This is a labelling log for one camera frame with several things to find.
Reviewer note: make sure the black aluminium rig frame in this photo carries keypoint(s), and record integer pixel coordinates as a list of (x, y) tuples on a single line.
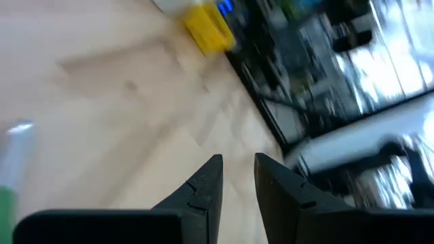
[(268, 115)]

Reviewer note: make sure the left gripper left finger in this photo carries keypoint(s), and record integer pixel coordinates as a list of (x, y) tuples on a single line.
[(200, 210)]

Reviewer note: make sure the yellow plastic basket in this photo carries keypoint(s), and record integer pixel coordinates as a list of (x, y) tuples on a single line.
[(208, 30)]

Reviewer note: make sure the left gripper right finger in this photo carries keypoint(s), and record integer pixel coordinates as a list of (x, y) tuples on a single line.
[(288, 210)]

